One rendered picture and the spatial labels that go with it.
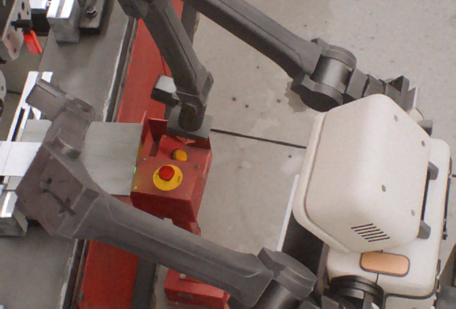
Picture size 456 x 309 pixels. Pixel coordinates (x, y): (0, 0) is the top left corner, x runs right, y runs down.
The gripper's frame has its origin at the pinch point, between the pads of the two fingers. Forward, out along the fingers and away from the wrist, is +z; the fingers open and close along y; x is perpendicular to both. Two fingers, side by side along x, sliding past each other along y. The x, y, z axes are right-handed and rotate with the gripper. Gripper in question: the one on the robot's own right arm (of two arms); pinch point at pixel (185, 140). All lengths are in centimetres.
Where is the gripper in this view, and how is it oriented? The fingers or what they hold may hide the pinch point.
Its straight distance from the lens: 176.4
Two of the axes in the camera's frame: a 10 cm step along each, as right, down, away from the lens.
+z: -1.7, 5.0, 8.5
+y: -9.6, -2.7, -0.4
